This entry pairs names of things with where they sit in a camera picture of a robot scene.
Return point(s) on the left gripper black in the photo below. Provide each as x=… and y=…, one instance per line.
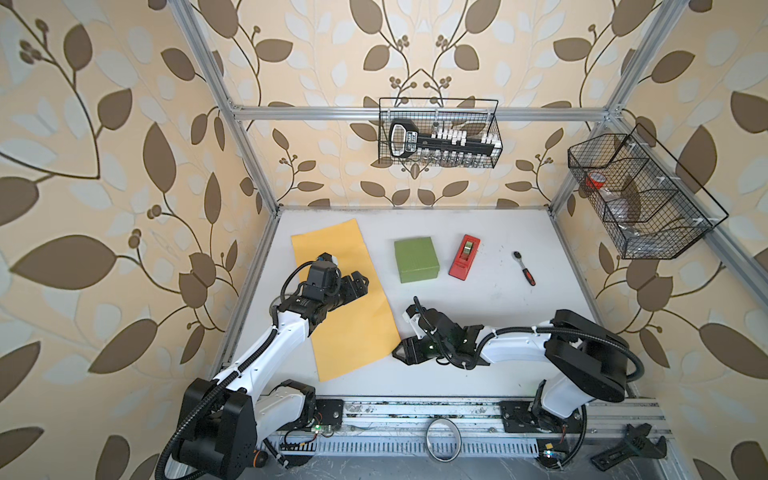
x=362, y=288

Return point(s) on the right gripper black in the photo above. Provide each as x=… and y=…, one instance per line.
x=410, y=346

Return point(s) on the yellow orange wrapping paper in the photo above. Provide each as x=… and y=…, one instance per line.
x=362, y=332

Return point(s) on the green gift box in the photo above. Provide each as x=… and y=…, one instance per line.
x=416, y=259

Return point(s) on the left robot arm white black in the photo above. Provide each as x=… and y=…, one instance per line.
x=223, y=419

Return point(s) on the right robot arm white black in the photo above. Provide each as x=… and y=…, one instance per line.
x=592, y=363

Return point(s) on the red tape dispenser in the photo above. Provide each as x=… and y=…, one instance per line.
x=464, y=257

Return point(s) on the black adjustable wrench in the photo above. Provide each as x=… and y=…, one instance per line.
x=635, y=443

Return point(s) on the aluminium front rail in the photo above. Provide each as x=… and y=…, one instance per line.
x=471, y=427

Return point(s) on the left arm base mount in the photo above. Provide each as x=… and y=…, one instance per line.
x=317, y=415

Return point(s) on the ratchet wrench red handle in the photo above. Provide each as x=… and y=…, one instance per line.
x=526, y=272

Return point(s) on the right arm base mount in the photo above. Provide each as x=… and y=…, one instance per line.
x=523, y=417

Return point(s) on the socket set black rail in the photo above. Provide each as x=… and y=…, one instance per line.
x=404, y=139

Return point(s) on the black wire basket back wall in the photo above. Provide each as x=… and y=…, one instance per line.
x=475, y=116

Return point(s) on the black wire basket wall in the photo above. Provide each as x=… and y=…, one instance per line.
x=653, y=205
x=475, y=116

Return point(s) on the black wire basket right wall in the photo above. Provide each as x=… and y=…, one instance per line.
x=653, y=205

